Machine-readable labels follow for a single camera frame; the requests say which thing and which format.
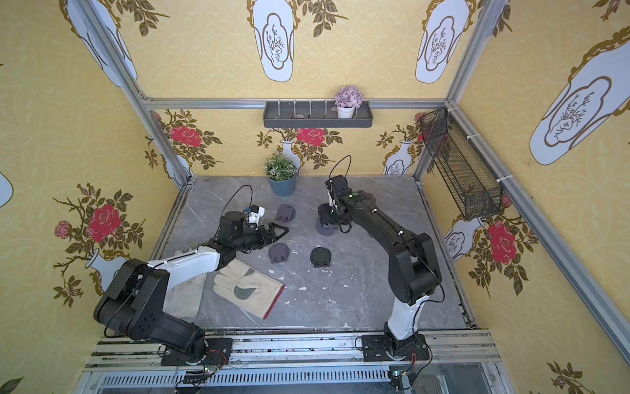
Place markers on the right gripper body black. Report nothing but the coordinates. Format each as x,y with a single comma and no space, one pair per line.
327,214

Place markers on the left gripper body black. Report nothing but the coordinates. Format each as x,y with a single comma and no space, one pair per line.
265,235

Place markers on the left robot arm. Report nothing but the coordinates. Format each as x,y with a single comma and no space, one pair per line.
133,303

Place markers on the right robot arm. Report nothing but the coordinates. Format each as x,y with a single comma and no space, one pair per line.
413,270

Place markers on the dark phone stand front-centre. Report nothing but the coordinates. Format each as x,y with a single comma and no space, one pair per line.
320,257

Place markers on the beige work glove right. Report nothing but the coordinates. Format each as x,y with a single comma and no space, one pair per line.
247,288

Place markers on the green plant blue pot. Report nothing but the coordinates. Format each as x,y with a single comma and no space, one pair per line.
281,173

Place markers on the purple flower white pot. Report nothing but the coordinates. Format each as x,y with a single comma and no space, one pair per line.
348,100

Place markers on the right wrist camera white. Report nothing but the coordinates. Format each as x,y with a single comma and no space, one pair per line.
336,187

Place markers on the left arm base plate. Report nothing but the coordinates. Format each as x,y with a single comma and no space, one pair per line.
207,352

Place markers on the grey wall shelf tray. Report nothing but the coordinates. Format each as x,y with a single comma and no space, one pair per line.
311,113

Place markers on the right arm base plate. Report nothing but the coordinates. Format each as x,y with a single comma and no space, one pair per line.
386,348

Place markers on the black wire mesh basket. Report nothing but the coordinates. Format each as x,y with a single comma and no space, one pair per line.
466,174

